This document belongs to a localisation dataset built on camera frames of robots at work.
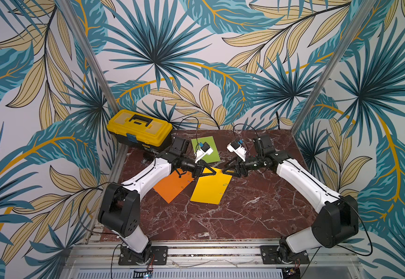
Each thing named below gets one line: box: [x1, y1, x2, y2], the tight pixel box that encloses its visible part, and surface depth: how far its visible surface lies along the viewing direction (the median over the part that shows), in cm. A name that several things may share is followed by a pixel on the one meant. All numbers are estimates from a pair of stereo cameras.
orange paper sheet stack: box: [152, 168, 195, 205], surface depth 94 cm
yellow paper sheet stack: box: [190, 166, 233, 205], surface depth 79 cm
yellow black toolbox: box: [106, 109, 173, 153], surface depth 100 cm
